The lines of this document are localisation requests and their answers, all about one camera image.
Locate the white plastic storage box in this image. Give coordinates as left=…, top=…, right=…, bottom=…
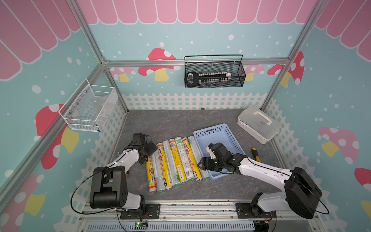
left=237, top=106, right=281, bottom=145

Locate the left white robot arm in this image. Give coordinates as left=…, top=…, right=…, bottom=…
left=89, top=133, right=157, bottom=210

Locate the black socket wrench set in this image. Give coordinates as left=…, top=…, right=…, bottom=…
left=185, top=72, right=232, bottom=88

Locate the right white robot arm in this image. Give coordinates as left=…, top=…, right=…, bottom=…
left=197, top=143, right=322, bottom=219

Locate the blue plastic basket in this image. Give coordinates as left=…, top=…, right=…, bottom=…
left=193, top=123, right=246, bottom=180

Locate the yellow black screwdriver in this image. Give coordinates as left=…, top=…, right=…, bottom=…
left=251, top=148, right=261, bottom=162

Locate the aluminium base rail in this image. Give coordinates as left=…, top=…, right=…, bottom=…
left=75, top=199, right=325, bottom=232

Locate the clear white wrap roll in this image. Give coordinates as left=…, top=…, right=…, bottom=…
left=163, top=140, right=181, bottom=188

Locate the yellow red wrap roll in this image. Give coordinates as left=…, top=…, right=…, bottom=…
left=182, top=137, right=203, bottom=181

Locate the small green circuit board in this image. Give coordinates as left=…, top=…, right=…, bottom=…
left=134, top=222, right=148, bottom=230

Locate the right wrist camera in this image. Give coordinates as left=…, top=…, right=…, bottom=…
left=206, top=144, right=216, bottom=160

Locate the black wire wall basket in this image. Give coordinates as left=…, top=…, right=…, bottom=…
left=184, top=54, right=246, bottom=89

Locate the white wire wall basket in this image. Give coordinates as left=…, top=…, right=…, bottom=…
left=59, top=79, right=118, bottom=132

